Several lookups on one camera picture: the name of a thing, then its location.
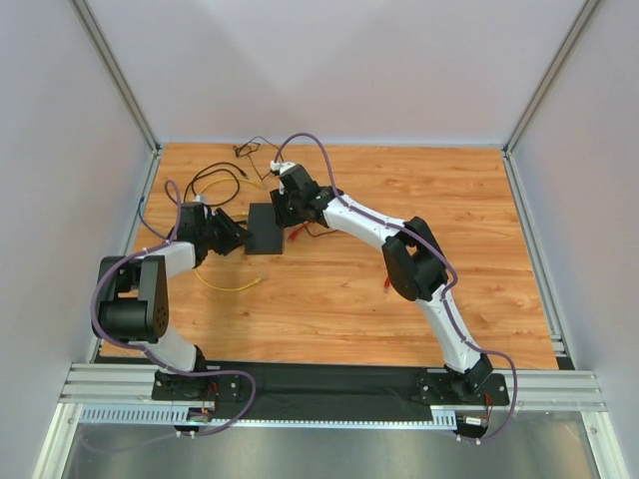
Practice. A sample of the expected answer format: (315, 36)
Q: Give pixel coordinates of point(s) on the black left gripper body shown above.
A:
(223, 231)

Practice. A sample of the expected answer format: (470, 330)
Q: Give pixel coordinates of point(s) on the aluminium left frame post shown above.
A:
(100, 43)

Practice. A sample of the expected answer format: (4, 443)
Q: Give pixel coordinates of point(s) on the black TP-Link network switch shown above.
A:
(267, 237)

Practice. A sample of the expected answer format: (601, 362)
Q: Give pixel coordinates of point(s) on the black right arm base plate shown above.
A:
(442, 387)

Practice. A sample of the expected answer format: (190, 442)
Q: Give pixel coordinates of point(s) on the grey slotted cable duct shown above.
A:
(189, 416)

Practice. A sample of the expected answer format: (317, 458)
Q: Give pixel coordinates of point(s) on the aluminium frame post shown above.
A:
(100, 43)
(576, 30)

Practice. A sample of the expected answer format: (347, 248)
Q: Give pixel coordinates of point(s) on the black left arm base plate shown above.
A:
(224, 388)

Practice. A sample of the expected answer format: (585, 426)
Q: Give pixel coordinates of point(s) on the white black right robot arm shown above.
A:
(414, 262)

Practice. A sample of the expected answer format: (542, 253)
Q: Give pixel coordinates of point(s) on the aluminium right frame post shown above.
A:
(576, 30)

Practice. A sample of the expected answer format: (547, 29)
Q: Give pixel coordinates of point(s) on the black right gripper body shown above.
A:
(287, 208)

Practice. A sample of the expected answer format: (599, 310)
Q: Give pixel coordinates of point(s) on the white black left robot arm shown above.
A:
(130, 304)

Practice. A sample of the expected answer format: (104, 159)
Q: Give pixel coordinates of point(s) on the black cloth strip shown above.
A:
(295, 388)

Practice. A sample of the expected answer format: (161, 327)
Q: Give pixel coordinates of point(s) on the aluminium front frame rail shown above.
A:
(528, 389)

